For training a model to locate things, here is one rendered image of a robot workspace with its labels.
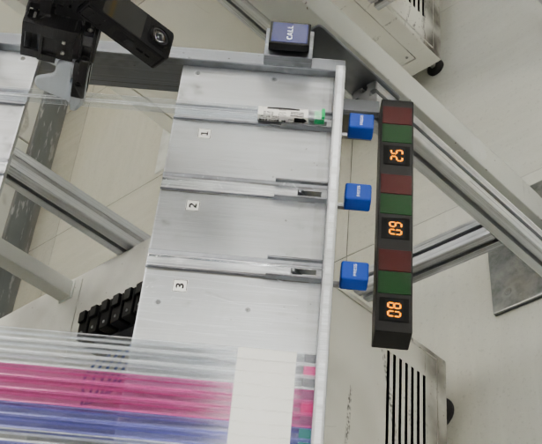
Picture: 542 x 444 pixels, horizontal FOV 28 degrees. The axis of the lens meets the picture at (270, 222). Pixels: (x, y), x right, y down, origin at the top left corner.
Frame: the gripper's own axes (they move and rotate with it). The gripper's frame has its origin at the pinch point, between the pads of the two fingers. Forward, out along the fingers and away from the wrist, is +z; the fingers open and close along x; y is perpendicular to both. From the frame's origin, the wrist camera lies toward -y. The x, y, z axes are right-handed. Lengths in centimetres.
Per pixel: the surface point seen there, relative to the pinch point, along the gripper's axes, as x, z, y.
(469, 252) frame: -10, 26, -60
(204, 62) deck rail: -8.0, -2.4, -13.6
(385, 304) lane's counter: 24.7, -5.7, -36.9
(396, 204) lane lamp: 10.9, -5.9, -37.9
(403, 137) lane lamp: 0.4, -6.0, -38.6
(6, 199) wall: -123, 191, 28
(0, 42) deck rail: -8.1, 2.3, 11.5
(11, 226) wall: -114, 192, 24
